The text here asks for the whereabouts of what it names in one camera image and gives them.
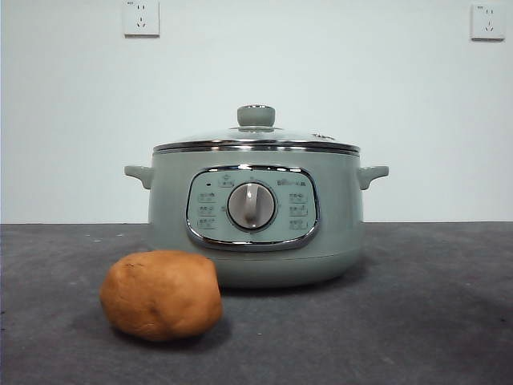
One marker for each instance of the glass lid with green knob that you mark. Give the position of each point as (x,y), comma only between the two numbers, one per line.
(255,116)

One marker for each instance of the brown potato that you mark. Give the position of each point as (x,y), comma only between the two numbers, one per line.
(160,297)

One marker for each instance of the pale green electric cooking pot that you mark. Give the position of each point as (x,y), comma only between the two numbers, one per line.
(340,208)

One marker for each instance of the white wall socket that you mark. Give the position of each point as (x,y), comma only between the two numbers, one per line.
(487,22)
(141,18)

